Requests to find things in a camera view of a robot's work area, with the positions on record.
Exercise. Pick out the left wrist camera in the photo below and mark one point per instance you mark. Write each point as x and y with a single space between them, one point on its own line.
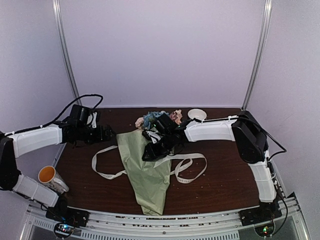
93 119

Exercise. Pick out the white ribbon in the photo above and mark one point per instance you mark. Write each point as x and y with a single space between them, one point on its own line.
186 161

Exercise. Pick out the orange and white cup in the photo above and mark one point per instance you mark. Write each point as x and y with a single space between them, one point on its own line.
49 177

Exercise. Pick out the pink and green wrapping paper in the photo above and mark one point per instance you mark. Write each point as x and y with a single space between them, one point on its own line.
149 182

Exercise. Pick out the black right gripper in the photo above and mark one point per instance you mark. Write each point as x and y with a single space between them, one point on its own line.
153 155

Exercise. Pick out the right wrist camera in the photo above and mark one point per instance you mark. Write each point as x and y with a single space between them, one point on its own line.
152 135

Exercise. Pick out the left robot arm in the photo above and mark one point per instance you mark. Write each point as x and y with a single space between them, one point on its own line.
80 125

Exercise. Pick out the aluminium front rail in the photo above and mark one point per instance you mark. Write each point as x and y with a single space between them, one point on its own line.
223 225

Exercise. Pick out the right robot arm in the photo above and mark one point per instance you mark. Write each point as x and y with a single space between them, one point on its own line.
252 145

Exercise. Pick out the white and dark bowl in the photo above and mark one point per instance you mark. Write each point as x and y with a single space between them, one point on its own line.
197 114

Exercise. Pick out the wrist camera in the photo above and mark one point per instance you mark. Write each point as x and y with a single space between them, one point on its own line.
152 135
93 119

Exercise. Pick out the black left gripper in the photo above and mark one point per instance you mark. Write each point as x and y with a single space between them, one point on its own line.
100 138

